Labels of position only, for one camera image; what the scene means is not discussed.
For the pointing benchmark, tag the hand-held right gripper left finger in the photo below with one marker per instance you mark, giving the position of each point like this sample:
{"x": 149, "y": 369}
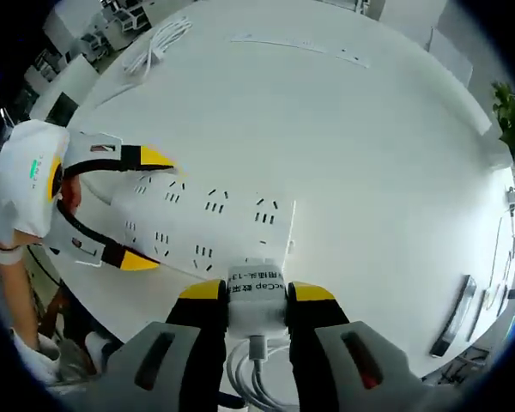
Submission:
{"x": 184, "y": 343}

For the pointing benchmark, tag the white wristband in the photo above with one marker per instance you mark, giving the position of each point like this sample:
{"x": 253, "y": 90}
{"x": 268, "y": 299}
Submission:
{"x": 8, "y": 254}

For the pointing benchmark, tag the white charger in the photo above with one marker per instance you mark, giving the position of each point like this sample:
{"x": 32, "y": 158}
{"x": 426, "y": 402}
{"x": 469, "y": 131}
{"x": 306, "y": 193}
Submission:
{"x": 257, "y": 300}

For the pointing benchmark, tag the person's white clothing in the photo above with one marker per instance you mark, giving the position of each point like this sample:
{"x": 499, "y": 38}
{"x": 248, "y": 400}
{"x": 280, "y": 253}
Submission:
{"x": 36, "y": 356}

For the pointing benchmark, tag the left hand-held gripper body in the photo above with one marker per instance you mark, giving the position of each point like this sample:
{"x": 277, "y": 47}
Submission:
{"x": 26, "y": 171}

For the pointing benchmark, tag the slim keyboard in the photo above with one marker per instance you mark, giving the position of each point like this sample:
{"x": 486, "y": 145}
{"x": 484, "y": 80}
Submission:
{"x": 452, "y": 317}

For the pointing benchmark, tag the white office desk row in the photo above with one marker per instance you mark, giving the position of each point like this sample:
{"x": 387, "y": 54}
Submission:
{"x": 64, "y": 90}

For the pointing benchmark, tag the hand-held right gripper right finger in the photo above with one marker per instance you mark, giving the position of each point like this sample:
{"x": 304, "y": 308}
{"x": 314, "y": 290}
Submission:
{"x": 326, "y": 343}

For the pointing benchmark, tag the white power strip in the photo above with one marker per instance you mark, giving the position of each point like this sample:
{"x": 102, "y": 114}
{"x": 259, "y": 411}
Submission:
{"x": 223, "y": 223}

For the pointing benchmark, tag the mesh office chair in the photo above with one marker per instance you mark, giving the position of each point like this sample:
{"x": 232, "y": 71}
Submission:
{"x": 94, "y": 45}
{"x": 131, "y": 19}

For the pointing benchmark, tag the person's left hand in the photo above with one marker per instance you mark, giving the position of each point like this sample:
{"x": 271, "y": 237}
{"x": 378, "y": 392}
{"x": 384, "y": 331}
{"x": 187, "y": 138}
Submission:
{"x": 70, "y": 195}

